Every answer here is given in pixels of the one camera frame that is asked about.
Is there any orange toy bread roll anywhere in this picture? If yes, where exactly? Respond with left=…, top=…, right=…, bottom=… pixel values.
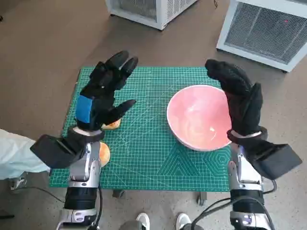
left=102, top=118, right=121, bottom=130

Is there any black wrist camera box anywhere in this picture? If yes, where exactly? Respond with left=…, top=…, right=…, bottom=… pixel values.
left=30, top=134, right=84, bottom=170
left=244, top=141, right=303, bottom=179

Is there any person's shoe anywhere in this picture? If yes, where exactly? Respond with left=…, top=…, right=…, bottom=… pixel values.
left=9, top=172, right=28, bottom=194

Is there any black right camera cable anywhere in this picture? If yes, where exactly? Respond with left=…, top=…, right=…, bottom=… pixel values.
left=262, top=178, right=278, bottom=194

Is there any white mesh cabinet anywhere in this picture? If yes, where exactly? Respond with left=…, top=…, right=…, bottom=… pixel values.
left=105, top=0, right=200, bottom=31
left=215, top=0, right=307, bottom=73

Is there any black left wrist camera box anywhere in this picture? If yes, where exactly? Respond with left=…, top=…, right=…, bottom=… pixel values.
left=30, top=134, right=84, bottom=170

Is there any thin black floor cable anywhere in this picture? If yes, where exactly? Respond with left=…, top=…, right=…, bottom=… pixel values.
left=25, top=186, right=66, bottom=202

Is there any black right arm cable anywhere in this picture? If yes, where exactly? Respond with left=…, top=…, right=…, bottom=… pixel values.
left=191, top=197, right=233, bottom=230

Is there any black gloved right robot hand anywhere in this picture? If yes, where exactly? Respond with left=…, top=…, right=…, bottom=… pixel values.
left=205, top=59, right=263, bottom=136

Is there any white shoe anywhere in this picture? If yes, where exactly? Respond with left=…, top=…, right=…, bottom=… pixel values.
left=136, top=212, right=151, bottom=230
left=176, top=212, right=192, bottom=230

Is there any round pale toy bread bun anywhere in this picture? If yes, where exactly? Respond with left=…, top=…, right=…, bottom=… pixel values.
left=99, top=142, right=111, bottom=167

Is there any person's leg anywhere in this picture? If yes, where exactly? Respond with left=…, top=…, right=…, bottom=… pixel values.
left=0, top=129, right=51, bottom=180

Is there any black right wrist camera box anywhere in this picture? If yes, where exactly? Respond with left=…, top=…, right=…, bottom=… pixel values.
left=244, top=141, right=303, bottom=179

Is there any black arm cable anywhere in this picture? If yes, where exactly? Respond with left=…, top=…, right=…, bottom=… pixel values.
left=94, top=186, right=104, bottom=230
left=191, top=197, right=233, bottom=230

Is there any pink bowl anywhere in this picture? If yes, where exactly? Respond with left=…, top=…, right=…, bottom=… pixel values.
left=166, top=85, right=233, bottom=151

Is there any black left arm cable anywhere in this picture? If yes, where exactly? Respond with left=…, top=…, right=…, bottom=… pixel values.
left=94, top=186, right=104, bottom=230

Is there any green cutting mat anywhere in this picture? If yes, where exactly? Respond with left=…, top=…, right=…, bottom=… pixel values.
left=49, top=66, right=232, bottom=192

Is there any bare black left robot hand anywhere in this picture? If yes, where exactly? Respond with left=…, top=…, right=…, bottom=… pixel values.
left=75, top=50, right=139, bottom=131

